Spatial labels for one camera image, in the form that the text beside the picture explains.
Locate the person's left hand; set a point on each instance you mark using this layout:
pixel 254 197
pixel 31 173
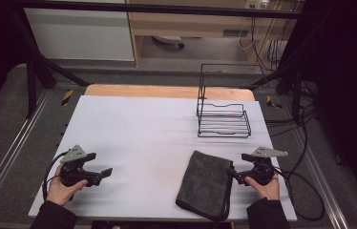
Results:
pixel 59 192

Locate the white table cloth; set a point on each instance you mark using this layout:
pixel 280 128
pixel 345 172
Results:
pixel 141 136

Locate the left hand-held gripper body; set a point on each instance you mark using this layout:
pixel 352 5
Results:
pixel 71 173

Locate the dark grey towel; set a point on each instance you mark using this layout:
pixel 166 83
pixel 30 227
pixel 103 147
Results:
pixel 203 184

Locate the black metal frame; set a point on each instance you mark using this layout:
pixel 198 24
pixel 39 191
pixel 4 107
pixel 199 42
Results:
pixel 36 73

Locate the person's right hand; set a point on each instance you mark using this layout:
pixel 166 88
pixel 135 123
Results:
pixel 268 191

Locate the white cabinet panel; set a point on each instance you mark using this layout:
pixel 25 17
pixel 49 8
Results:
pixel 78 35

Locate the wooden table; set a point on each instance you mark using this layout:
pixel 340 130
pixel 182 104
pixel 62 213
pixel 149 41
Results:
pixel 154 91

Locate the office chair base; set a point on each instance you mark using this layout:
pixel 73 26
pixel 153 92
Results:
pixel 168 39

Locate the aluminium floor rail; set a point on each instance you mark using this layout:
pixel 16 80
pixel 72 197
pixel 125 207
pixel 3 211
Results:
pixel 11 149
pixel 323 187

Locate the white power strip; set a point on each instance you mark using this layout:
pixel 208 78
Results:
pixel 256 4

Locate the light wooden desk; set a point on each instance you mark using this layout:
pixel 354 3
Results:
pixel 192 24

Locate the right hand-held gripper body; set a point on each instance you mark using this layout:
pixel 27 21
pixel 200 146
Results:
pixel 262 171

